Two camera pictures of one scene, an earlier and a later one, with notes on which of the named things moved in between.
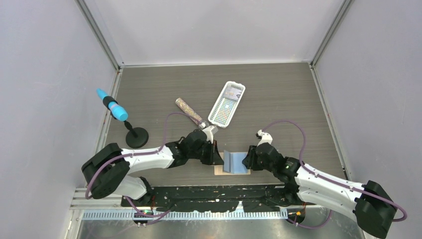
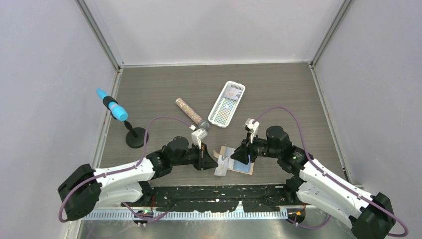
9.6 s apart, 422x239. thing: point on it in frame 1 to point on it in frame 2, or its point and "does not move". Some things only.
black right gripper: [250, 161] to [246, 149]
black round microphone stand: [136, 137] does not move
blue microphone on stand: [117, 111] does not move
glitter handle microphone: [200, 122] does not move
